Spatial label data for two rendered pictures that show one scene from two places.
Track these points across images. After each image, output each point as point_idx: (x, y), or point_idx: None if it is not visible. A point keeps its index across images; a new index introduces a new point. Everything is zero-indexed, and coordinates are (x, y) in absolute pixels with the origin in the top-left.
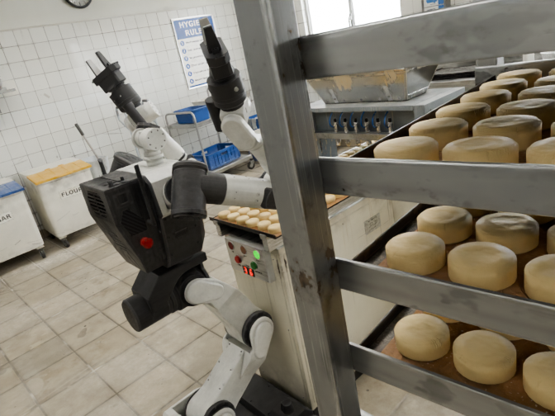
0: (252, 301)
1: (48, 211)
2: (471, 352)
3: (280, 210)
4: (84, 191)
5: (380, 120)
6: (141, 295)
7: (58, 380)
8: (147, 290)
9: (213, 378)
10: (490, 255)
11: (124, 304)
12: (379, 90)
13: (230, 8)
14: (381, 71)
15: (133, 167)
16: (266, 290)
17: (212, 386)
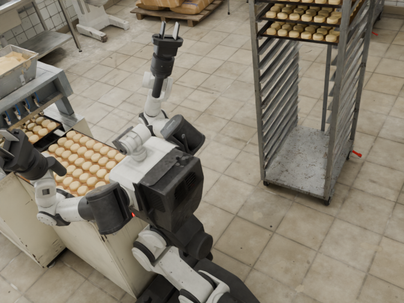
0: (126, 245)
1: None
2: (336, 31)
3: (348, 13)
4: (171, 193)
5: (21, 104)
6: (196, 232)
7: None
8: (195, 225)
9: (182, 277)
10: (336, 12)
11: (202, 244)
12: (16, 80)
13: None
14: (20, 64)
15: (137, 171)
16: (137, 218)
17: (188, 278)
